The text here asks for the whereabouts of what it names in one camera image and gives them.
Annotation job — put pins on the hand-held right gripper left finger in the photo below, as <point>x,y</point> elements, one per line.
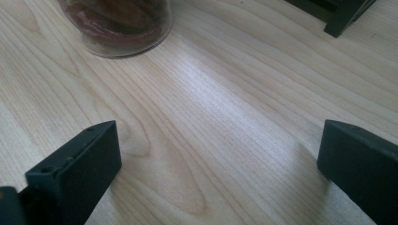
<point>78,168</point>

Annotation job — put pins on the glass jar with dark contents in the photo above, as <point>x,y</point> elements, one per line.
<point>119,25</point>

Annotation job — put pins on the black metal shelf rack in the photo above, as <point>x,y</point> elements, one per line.
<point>341,17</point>

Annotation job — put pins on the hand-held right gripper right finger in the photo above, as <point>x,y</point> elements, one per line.
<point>363,168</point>

